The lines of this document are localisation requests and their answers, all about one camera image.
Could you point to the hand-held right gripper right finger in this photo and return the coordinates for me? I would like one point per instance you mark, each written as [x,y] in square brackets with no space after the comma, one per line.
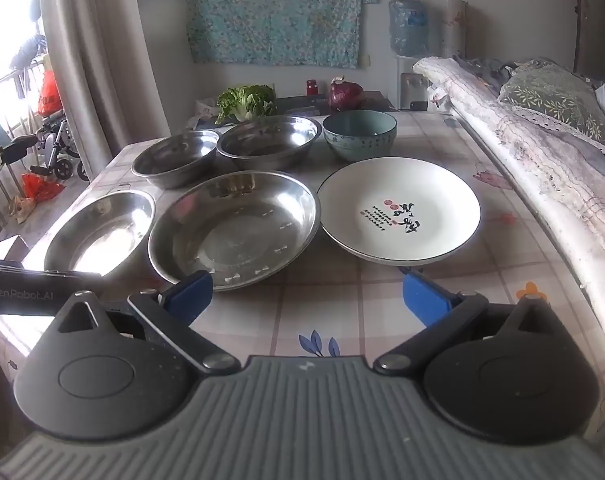
[425,300]

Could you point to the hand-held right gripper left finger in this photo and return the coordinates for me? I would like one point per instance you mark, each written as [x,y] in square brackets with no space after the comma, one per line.
[190,295]

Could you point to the large steel plate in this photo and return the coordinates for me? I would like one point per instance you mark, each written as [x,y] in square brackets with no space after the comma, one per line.
[232,235]

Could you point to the white printed plate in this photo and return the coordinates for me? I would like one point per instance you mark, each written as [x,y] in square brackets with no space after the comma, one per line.
[397,210]

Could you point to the large steel wok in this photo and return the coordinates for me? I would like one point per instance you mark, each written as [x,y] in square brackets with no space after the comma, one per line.
[100,235]

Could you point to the steel bowl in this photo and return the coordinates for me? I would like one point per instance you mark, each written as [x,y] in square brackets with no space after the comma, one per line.
[175,160]
[267,145]

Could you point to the teal ceramic bowl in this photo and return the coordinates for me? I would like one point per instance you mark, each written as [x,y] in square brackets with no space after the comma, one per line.
[360,135]

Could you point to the cardboard box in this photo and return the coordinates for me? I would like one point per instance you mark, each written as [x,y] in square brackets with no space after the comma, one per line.
[5,249]

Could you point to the red plastic bag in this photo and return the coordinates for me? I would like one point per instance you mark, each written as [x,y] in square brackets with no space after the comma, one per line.
[42,187]

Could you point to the black padded seat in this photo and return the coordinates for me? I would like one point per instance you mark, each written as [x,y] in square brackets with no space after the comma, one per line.
[15,149]

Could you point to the white plastic bag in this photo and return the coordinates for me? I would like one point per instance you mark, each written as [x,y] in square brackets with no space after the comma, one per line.
[202,112]

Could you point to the metal railing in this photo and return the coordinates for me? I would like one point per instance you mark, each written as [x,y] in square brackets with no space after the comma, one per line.
[2,110]

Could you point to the orange plastic bag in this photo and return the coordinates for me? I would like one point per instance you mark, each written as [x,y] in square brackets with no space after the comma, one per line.
[49,95]

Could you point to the napa cabbage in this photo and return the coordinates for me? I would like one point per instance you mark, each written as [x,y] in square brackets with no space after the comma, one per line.
[245,102]

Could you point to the white water dispenser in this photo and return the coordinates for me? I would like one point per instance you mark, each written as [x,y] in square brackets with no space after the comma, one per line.
[407,82]

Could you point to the red onion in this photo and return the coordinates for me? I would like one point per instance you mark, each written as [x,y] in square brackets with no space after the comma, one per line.
[346,94]

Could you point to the green leaf-print pillow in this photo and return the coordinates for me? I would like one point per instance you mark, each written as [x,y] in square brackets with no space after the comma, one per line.
[552,97]

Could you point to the red jar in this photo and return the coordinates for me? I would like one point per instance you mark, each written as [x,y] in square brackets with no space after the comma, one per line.
[311,87]

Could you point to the beige curtain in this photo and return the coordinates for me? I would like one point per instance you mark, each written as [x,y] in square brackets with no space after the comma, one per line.
[97,60]

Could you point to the patterned paper roll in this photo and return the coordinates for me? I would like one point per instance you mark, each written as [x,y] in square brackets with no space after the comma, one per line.
[455,27]

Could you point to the blue water bottle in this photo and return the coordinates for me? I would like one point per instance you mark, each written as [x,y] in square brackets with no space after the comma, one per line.
[407,25]

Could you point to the teal floral wall cloth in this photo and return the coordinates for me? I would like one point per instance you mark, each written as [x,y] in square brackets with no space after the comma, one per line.
[277,10]

